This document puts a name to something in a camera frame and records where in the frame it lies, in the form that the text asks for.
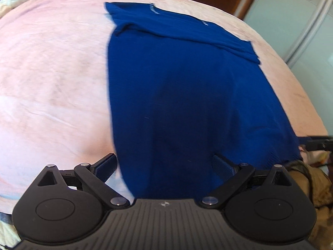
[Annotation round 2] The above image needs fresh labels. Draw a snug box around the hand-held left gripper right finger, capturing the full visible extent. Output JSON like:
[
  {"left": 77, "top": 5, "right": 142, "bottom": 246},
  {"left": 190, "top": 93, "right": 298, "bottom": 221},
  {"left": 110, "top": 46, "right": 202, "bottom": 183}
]
[{"left": 201, "top": 154, "right": 293, "bottom": 210}]

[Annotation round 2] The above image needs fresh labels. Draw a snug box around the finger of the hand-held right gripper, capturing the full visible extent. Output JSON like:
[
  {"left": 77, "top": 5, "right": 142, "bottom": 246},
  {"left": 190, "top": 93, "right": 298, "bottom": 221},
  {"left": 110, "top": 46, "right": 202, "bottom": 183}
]
[{"left": 299, "top": 135, "right": 333, "bottom": 152}]

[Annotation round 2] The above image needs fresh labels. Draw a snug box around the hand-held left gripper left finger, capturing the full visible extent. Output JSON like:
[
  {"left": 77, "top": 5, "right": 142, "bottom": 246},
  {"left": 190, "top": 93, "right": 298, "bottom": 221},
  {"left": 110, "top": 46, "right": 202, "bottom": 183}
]
[{"left": 38, "top": 153, "right": 130, "bottom": 209}]

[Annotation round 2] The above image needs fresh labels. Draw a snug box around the blue beaded sweater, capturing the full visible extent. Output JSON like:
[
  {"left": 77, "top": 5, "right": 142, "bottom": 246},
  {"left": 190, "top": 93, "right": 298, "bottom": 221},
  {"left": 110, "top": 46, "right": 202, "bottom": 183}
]
[{"left": 104, "top": 1, "right": 303, "bottom": 201}]

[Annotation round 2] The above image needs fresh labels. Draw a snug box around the pink fleece blanket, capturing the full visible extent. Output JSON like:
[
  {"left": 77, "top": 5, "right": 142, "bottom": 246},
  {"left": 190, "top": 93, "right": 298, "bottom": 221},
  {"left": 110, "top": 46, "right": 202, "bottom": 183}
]
[{"left": 0, "top": 0, "right": 329, "bottom": 214}]

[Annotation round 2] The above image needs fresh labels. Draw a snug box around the white sliding wardrobe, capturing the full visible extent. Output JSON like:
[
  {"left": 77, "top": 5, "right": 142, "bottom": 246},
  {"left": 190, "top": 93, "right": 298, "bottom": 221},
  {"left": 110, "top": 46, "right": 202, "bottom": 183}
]
[{"left": 234, "top": 0, "right": 333, "bottom": 137}]

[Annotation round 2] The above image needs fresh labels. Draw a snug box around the white puffer jacket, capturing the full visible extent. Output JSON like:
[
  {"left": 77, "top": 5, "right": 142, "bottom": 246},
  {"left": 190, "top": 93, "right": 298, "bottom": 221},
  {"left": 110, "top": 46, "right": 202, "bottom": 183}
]
[{"left": 0, "top": 0, "right": 30, "bottom": 15}]

